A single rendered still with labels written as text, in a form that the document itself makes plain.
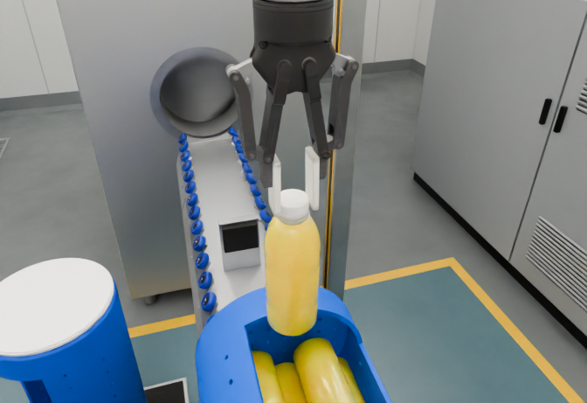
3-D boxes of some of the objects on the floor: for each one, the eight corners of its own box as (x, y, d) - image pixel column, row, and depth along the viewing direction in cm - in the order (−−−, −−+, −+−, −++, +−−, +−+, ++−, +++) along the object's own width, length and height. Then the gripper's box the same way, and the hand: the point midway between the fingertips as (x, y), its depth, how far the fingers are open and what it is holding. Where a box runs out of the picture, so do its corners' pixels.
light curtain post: (331, 388, 197) (362, -67, 108) (335, 401, 192) (372, -65, 103) (317, 392, 196) (337, -66, 107) (321, 405, 191) (347, -64, 102)
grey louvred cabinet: (468, 169, 357) (515, -40, 281) (798, 432, 181) (1161, 66, 106) (404, 179, 343) (437, -37, 267) (695, 475, 168) (1025, 90, 92)
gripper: (361, -18, 48) (348, 181, 60) (196, -10, 44) (218, 200, 56) (394, -5, 42) (371, 213, 54) (206, 5, 38) (228, 238, 50)
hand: (293, 183), depth 53 cm, fingers closed on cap, 4 cm apart
